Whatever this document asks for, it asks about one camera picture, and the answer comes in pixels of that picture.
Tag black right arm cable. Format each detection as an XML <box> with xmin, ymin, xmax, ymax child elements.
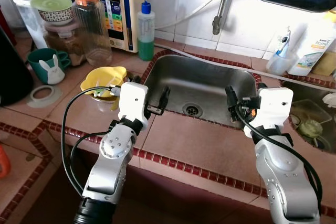
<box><xmin>234</xmin><ymin>106</ymin><xmax>324</xmax><ymax>209</ymax></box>

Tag white hose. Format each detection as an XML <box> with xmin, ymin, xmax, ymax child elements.
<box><xmin>155</xmin><ymin>0</ymin><xmax>228</xmax><ymax>30</ymax></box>

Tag orange hose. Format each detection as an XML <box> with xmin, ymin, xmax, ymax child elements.
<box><xmin>0</xmin><ymin>145</ymin><xmax>12</xmax><ymax>179</ymax></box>

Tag green lidded cup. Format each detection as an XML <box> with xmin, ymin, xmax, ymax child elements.
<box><xmin>299</xmin><ymin>119</ymin><xmax>324</xmax><ymax>138</ymax></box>

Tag green rabbit mug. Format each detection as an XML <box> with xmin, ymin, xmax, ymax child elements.
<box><xmin>27</xmin><ymin>48</ymin><xmax>71</xmax><ymax>85</ymax></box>

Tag clear plastic cup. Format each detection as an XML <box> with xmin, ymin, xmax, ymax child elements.
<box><xmin>266</xmin><ymin>51</ymin><xmax>293</xmax><ymax>76</ymax></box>

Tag patterned ceramic bowl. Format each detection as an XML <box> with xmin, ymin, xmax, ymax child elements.
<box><xmin>38</xmin><ymin>8</ymin><xmax>74</xmax><ymax>26</ymax></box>

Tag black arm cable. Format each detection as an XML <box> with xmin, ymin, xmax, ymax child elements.
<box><xmin>234</xmin><ymin>106</ymin><xmax>324</xmax><ymax>209</ymax></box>
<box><xmin>61</xmin><ymin>85</ymin><xmax>122</xmax><ymax>198</ymax></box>

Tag clear pitcher orange lid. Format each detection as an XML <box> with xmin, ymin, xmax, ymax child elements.
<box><xmin>69</xmin><ymin>0</ymin><xmax>113</xmax><ymax>68</ymax></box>

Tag glass jar brown contents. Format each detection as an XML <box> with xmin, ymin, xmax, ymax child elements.
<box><xmin>42</xmin><ymin>22</ymin><xmax>87</xmax><ymax>68</ymax></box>

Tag beige water purifier appliance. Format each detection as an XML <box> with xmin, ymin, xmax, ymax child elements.
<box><xmin>90</xmin><ymin>0</ymin><xmax>148</xmax><ymax>54</ymax></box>

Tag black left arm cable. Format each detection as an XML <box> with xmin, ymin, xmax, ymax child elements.
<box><xmin>61</xmin><ymin>85</ymin><xmax>122</xmax><ymax>198</ymax></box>

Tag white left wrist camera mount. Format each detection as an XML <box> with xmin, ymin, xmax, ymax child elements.
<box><xmin>118</xmin><ymin>81</ymin><xmax>151</xmax><ymax>125</ymax></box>

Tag blue white toothbrush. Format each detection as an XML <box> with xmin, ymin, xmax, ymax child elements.
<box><xmin>275</xmin><ymin>26</ymin><xmax>292</xmax><ymax>60</ymax></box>

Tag green soap bottle blue cap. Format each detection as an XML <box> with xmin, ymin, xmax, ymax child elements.
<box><xmin>138</xmin><ymin>1</ymin><xmax>156</xmax><ymax>61</ymax></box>

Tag steel sink basin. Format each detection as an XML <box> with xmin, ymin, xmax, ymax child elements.
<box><xmin>281</xmin><ymin>80</ymin><xmax>336</xmax><ymax>154</ymax></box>
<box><xmin>142</xmin><ymin>51</ymin><xmax>262</xmax><ymax>129</ymax></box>

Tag white round lid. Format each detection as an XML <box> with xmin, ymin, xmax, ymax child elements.
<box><xmin>322</xmin><ymin>93</ymin><xmax>336</xmax><ymax>109</ymax></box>

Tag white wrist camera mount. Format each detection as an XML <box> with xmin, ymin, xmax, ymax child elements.
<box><xmin>118</xmin><ymin>81</ymin><xmax>151</xmax><ymax>125</ymax></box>
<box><xmin>252</xmin><ymin>87</ymin><xmax>294</xmax><ymax>130</ymax></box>

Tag clear plastic ring lid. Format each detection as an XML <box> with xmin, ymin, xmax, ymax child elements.
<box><xmin>27</xmin><ymin>85</ymin><xmax>62</xmax><ymax>109</ymax></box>

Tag green round lid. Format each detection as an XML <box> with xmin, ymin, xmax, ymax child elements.
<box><xmin>30</xmin><ymin>0</ymin><xmax>74</xmax><ymax>14</ymax></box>

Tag dark red canister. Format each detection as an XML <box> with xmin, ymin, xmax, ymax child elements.
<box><xmin>0</xmin><ymin>5</ymin><xmax>16</xmax><ymax>45</ymax></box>

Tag metal faucet beige filter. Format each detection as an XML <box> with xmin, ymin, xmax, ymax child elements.
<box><xmin>213</xmin><ymin>0</ymin><xmax>258</xmax><ymax>36</ymax></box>

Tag round metal sink drain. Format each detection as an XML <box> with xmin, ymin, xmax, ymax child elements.
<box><xmin>183</xmin><ymin>103</ymin><xmax>203</xmax><ymax>118</ymax></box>

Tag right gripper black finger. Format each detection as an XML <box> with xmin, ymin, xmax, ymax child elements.
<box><xmin>225</xmin><ymin>86</ymin><xmax>238</xmax><ymax>115</ymax></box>

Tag clear plastic food container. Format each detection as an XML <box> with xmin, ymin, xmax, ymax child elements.
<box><xmin>290</xmin><ymin>98</ymin><xmax>322</xmax><ymax>126</ymax></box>

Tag white plastic container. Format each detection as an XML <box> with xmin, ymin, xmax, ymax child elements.
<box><xmin>13</xmin><ymin>0</ymin><xmax>53</xmax><ymax>49</ymax></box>

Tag white detergent bottle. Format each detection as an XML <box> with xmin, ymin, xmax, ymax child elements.
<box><xmin>288</xmin><ymin>9</ymin><xmax>336</xmax><ymax>77</ymax></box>

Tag yellow plastic bowl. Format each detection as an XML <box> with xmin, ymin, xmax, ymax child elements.
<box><xmin>80</xmin><ymin>66</ymin><xmax>128</xmax><ymax>99</ymax></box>

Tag black kettle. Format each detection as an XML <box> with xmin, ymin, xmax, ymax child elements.
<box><xmin>0</xmin><ymin>25</ymin><xmax>35</xmax><ymax>107</ymax></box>

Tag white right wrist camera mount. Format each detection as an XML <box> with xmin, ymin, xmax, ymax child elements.
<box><xmin>252</xmin><ymin>87</ymin><xmax>294</xmax><ymax>130</ymax></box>

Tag yellow sponge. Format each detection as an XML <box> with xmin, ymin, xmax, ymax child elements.
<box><xmin>310</xmin><ymin>51</ymin><xmax>336</xmax><ymax>77</ymax></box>

